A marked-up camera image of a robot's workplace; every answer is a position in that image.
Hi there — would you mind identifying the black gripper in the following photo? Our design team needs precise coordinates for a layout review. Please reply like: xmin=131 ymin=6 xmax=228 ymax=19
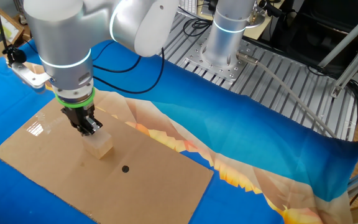
xmin=61 ymin=103 xmax=103 ymax=137

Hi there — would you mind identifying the brown cardboard sheet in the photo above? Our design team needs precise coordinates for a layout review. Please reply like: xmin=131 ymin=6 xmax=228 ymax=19
xmin=0 ymin=91 xmax=214 ymax=224

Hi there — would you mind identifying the blue mountain print cloth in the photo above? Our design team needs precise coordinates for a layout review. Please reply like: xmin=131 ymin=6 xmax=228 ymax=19
xmin=0 ymin=39 xmax=358 ymax=224

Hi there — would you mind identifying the white keyboard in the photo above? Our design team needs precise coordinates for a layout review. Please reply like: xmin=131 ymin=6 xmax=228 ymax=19
xmin=178 ymin=0 xmax=198 ymax=15

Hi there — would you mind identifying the black desk chair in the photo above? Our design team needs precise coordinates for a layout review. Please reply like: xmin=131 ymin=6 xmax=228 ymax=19
xmin=259 ymin=0 xmax=358 ymax=73

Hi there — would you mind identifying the thin grey metal tube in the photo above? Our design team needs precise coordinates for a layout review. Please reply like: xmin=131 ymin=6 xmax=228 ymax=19
xmin=318 ymin=4 xmax=358 ymax=68

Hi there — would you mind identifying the silver camera mount bracket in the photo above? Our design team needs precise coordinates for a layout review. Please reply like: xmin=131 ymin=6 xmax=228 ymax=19
xmin=9 ymin=60 xmax=53 ymax=91

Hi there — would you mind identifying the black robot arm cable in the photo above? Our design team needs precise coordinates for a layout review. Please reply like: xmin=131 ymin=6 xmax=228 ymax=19
xmin=91 ymin=40 xmax=166 ymax=95

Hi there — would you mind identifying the black camera cable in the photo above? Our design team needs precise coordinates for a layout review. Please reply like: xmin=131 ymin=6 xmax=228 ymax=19
xmin=0 ymin=0 xmax=27 ymax=65

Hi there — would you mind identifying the black cable coil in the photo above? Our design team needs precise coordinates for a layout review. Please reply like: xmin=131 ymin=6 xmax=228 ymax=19
xmin=183 ymin=17 xmax=213 ymax=37

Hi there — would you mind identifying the grey cable hose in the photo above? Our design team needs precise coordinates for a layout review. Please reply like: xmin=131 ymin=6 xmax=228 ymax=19
xmin=236 ymin=51 xmax=339 ymax=139

